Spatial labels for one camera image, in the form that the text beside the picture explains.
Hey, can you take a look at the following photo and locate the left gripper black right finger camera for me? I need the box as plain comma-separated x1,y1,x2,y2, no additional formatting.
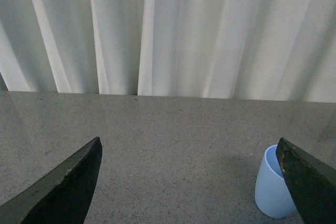
276,138,335,223

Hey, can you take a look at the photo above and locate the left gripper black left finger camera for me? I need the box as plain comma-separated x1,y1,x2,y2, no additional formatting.
1,137,102,223

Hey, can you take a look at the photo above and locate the light blue cup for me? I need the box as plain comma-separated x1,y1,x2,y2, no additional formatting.
255,145,296,219

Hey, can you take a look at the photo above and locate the white curtain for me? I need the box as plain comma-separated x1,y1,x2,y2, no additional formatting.
1,0,335,102

